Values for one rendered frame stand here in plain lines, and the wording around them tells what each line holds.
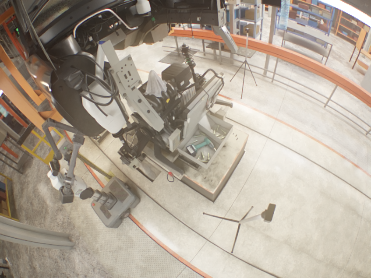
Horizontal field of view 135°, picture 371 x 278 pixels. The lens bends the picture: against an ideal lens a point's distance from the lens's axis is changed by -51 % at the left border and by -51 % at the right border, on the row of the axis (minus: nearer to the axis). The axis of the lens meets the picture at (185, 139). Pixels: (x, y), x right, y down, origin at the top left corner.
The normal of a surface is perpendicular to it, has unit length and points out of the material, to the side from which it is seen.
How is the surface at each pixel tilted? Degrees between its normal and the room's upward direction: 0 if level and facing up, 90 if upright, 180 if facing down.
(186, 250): 0
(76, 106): 91
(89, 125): 91
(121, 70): 90
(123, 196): 0
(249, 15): 90
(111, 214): 0
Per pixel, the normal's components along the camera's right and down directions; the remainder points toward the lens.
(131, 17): 0.79, 0.44
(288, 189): -0.16, -0.54
